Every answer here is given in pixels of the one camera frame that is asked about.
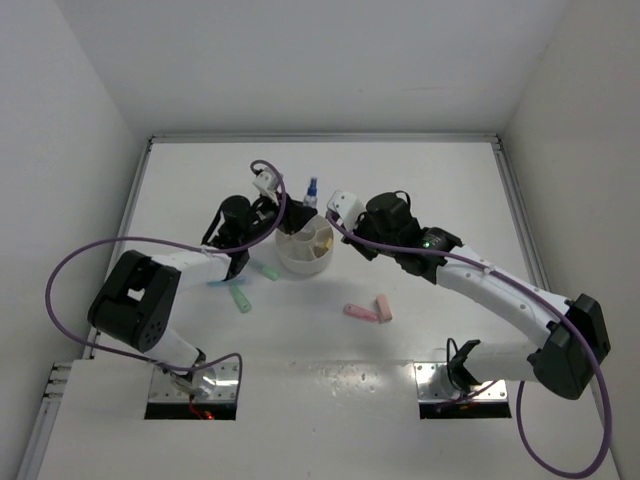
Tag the pink eraser block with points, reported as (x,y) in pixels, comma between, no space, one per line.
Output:
(383,308)

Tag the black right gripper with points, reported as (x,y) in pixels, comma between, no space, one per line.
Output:
(367,255)

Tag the pink highlighter pen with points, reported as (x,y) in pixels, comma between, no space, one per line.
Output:
(360,313)

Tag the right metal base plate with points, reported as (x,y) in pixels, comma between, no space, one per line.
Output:
(433,387)

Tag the metal base plate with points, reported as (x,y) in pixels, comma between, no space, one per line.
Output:
(433,387)
(216,384)

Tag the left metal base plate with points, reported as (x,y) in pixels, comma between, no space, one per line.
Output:
(216,384)

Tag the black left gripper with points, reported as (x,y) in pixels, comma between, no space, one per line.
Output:
(294,215)

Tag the translucent green stapler case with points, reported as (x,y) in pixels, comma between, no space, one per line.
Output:
(240,300)

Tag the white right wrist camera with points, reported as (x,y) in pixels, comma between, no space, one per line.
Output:
(345,207)

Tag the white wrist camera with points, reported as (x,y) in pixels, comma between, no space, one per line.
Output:
(266,182)
(345,207)

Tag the green highlighter pen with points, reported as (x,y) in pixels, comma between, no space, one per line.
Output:
(265,270)

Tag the white round divided organizer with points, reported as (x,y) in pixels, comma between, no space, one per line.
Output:
(295,251)

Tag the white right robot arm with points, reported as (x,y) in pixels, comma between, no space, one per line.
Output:
(564,336)

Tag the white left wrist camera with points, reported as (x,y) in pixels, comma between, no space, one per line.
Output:
(266,182)

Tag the light blue eraser case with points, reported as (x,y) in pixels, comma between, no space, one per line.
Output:
(239,280)

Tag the aluminium table frame rail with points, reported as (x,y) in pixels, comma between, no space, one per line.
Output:
(323,395)

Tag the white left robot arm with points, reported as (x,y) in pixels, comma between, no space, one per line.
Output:
(135,303)

